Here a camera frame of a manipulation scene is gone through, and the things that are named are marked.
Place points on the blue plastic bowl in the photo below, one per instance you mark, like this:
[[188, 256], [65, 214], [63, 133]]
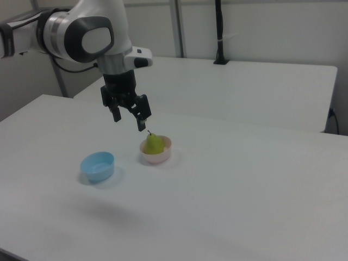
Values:
[[97, 168]]

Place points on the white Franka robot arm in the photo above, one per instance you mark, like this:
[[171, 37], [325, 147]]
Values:
[[89, 35]]

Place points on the white back table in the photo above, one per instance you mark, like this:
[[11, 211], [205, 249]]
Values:
[[231, 89]]

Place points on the green pear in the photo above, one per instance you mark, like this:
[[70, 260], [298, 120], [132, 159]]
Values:
[[154, 144]]

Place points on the pink plastic bowl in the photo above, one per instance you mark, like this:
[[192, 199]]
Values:
[[156, 157]]

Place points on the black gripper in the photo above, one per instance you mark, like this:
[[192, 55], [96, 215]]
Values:
[[120, 85]]

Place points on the black camera stand pole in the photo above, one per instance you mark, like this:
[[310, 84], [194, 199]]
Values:
[[220, 32]]

